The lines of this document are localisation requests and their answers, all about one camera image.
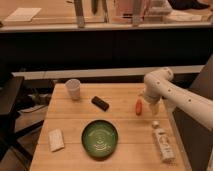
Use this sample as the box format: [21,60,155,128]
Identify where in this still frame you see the black chair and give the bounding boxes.
[0,76,44,161]

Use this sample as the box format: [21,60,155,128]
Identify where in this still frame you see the white ceramic cup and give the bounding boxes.
[65,79,81,100]

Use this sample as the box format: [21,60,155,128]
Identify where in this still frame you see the metal post right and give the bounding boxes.
[132,0,142,27]

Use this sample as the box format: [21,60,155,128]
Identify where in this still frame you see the metal post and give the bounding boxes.
[74,0,85,28]
[132,0,142,27]

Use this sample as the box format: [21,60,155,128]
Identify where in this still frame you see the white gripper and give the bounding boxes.
[142,87,161,116]

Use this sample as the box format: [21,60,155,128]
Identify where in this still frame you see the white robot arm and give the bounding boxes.
[143,67,213,131]

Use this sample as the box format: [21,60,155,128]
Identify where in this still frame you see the metal post left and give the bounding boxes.
[74,0,85,28]

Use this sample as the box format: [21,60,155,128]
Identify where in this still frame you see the green bowl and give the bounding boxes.
[81,120,118,160]

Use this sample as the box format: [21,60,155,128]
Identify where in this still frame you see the white plastic bottle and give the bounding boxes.
[152,121,175,163]

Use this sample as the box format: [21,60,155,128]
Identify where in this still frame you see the black rectangular block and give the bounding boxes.
[91,96,109,111]

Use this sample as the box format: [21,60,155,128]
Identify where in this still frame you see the white paper sheet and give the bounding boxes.
[4,7,41,22]

